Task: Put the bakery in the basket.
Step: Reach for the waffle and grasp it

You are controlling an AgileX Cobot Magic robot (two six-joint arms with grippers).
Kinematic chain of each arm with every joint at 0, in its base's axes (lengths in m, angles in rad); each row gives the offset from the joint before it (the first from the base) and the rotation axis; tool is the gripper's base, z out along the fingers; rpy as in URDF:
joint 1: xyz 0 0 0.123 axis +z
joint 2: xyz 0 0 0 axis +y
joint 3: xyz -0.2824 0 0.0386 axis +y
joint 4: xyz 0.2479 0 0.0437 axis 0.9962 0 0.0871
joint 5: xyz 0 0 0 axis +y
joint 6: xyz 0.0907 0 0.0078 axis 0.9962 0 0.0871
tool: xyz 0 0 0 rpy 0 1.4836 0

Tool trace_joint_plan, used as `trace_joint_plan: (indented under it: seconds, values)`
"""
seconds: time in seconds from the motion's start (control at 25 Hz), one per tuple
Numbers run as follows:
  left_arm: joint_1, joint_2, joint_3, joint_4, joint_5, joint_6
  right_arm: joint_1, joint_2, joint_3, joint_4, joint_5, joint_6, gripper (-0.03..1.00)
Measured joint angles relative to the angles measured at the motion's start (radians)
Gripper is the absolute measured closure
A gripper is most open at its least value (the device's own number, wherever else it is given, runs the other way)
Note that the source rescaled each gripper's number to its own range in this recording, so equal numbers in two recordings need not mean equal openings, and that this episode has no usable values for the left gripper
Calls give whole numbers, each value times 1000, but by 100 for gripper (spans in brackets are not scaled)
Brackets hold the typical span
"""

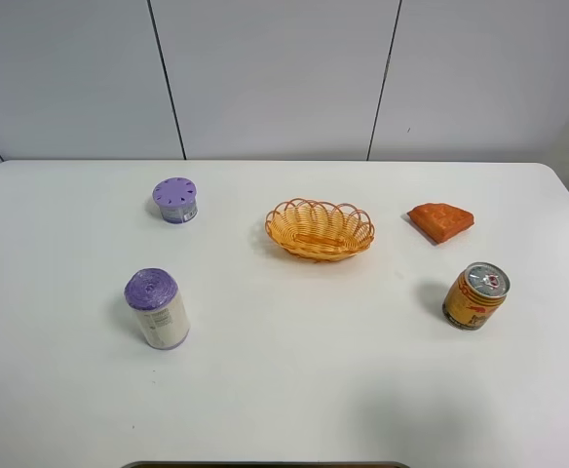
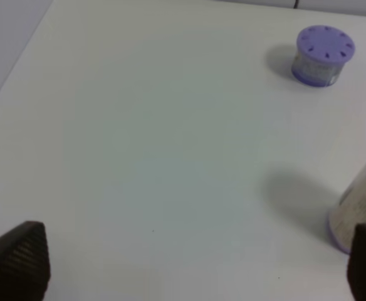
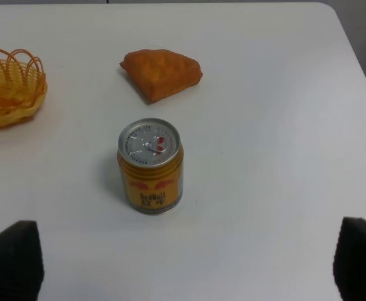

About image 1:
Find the orange waffle wedge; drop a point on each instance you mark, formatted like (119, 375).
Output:
(441, 222)

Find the orange woven basket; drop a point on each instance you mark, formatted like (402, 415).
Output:
(318, 230)

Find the purple lidded air freshener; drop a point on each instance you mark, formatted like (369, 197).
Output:
(176, 199)

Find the purple trash bag roll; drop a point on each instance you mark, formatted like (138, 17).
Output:
(153, 295)

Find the gold drink can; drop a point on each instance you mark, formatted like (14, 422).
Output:
(478, 291)

